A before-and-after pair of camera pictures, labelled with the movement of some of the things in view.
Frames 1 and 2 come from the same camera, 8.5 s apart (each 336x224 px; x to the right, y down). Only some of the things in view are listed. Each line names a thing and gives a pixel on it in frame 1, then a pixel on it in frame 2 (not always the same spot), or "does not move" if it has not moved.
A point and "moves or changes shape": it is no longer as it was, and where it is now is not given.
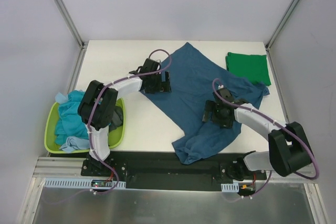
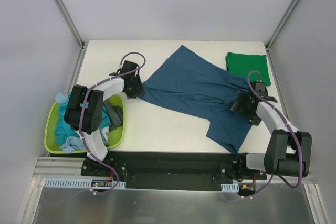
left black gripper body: [163, 83] -> [135, 88]
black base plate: [160, 171] does not move
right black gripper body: [210, 112] -> [241, 106]
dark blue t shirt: [195, 78] moves or changes shape
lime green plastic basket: [116, 135] does not move
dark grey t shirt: [117, 119] does not move
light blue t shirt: [71, 143] does not move
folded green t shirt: [253, 67] does not move
